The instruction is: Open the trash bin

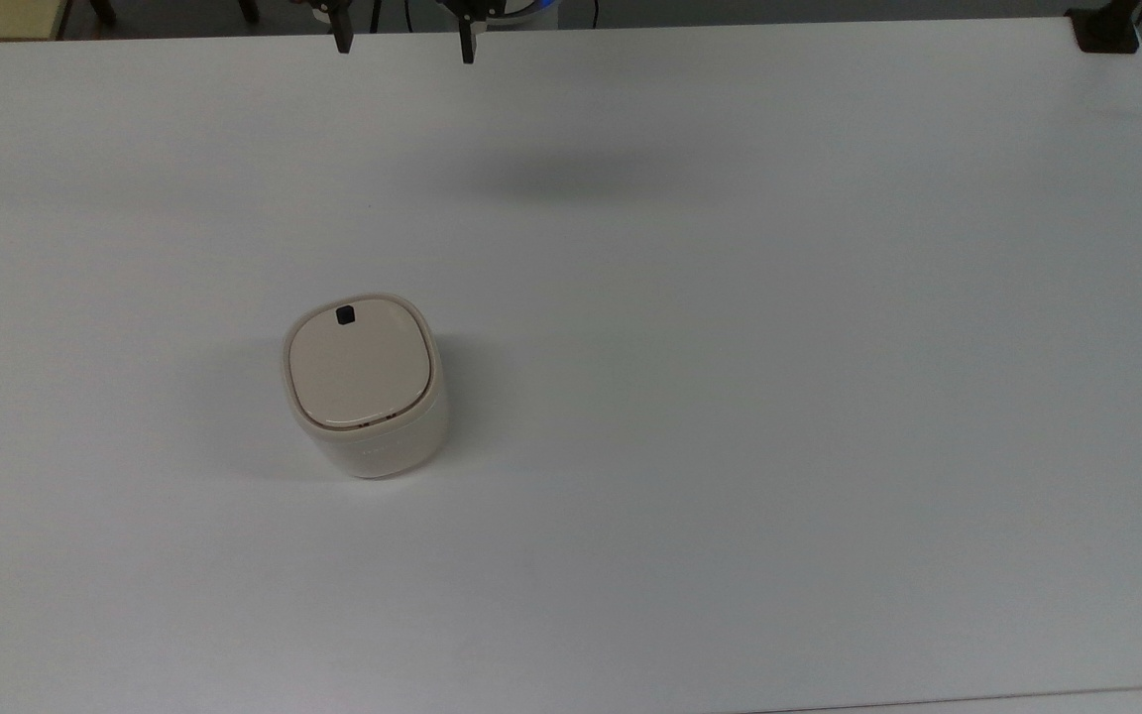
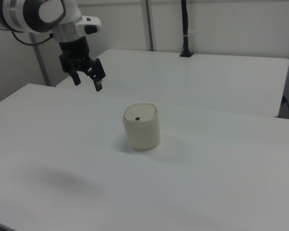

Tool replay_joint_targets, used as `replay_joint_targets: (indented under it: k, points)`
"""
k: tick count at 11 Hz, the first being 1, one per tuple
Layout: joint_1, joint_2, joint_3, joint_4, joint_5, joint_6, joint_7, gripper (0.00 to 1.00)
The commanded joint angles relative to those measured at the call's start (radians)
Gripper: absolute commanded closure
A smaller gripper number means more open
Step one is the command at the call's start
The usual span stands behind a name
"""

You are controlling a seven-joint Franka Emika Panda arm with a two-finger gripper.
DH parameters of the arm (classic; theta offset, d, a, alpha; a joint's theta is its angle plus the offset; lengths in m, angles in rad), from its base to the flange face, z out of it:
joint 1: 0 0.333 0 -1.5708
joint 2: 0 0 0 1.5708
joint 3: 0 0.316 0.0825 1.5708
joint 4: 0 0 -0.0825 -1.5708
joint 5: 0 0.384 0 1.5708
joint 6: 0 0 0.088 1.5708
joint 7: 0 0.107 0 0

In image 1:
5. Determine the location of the beige trash bin lid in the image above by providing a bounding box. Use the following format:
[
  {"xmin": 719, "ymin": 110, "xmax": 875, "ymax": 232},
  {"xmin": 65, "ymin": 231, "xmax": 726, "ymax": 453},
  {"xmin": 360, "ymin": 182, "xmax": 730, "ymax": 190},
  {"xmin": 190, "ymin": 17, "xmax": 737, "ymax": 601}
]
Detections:
[{"xmin": 287, "ymin": 297, "xmax": 433, "ymax": 430}]

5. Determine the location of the beige trash bin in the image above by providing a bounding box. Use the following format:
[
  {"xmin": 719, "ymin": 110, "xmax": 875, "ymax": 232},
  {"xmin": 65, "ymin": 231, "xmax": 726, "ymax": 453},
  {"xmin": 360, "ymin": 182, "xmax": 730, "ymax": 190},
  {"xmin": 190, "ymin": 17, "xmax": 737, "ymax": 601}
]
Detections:
[{"xmin": 281, "ymin": 293, "xmax": 451, "ymax": 480}]

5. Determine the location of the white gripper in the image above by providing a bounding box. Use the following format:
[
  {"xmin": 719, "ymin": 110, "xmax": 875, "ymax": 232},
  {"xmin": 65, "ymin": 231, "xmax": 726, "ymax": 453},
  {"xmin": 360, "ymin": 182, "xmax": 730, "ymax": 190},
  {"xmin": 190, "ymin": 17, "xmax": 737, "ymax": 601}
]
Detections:
[{"xmin": 299, "ymin": 0, "xmax": 511, "ymax": 65}]

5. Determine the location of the adjacent white table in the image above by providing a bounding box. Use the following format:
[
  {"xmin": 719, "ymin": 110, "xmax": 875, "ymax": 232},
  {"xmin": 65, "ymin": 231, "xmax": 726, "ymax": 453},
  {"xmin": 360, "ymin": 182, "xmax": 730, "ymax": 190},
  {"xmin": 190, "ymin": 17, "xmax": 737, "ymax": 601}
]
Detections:
[{"xmin": 749, "ymin": 686, "xmax": 1142, "ymax": 714}]

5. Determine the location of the black table clamp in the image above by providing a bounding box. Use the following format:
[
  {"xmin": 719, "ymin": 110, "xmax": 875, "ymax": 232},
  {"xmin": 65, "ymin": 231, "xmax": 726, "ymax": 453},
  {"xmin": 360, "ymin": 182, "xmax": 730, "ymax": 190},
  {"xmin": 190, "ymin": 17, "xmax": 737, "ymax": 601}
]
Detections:
[{"xmin": 1066, "ymin": 0, "xmax": 1142, "ymax": 55}]

